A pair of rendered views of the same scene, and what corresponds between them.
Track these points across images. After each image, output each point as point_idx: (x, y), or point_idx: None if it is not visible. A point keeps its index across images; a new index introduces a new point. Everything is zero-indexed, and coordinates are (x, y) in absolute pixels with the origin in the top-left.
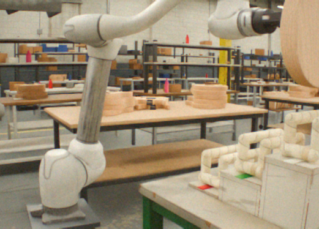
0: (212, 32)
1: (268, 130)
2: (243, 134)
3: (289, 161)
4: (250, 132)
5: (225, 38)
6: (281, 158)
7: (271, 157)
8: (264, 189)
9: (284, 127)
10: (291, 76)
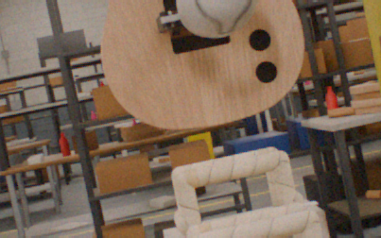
0: (252, 9)
1: (234, 226)
2: (308, 210)
3: (311, 203)
4: (285, 215)
5: (237, 29)
6: (310, 208)
7: (318, 209)
8: None
9: (289, 171)
10: (286, 93)
